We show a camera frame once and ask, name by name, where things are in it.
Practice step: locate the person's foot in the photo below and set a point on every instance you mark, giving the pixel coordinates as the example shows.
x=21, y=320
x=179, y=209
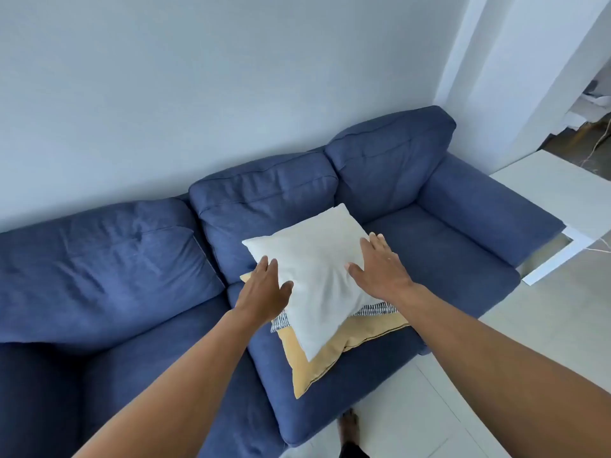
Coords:
x=348, y=424

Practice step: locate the white cloth pile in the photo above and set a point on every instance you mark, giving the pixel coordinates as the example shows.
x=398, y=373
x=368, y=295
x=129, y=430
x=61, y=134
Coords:
x=589, y=109

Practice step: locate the person's left thumb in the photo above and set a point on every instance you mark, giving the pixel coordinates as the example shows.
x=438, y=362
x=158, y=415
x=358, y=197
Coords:
x=286, y=288

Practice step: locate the person's left forearm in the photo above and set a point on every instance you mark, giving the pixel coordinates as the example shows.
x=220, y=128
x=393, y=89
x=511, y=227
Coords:
x=181, y=391

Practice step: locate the person's right thumb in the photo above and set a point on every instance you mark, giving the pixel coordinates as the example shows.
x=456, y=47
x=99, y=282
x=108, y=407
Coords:
x=358, y=272

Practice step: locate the blue sofa back cushion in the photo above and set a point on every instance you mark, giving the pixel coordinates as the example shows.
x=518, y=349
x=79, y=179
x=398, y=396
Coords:
x=257, y=200
x=95, y=271
x=391, y=157

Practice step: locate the person's right hand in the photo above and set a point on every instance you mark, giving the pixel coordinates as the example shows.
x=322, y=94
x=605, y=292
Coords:
x=384, y=276

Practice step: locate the striped pillow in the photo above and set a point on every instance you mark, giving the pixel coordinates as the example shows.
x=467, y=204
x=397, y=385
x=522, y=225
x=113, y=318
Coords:
x=377, y=309

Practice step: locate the blue fabric sofa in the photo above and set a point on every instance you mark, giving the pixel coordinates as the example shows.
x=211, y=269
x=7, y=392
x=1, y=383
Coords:
x=429, y=224

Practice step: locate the person's right forearm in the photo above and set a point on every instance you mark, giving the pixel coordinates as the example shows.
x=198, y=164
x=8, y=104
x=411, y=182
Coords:
x=501, y=367

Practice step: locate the white side table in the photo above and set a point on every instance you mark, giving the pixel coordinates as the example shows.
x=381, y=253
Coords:
x=563, y=195

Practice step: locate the yellow pillow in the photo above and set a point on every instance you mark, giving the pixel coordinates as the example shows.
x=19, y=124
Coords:
x=334, y=348

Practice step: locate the white pillow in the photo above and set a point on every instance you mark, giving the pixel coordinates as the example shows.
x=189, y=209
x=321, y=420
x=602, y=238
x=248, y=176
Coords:
x=315, y=271

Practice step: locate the blue sofa seat cushion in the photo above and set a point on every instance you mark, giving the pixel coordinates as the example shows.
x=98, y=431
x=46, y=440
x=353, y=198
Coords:
x=57, y=400
x=444, y=262

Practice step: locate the person's left hand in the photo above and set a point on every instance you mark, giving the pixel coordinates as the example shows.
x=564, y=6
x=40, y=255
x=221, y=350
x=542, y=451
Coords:
x=260, y=295

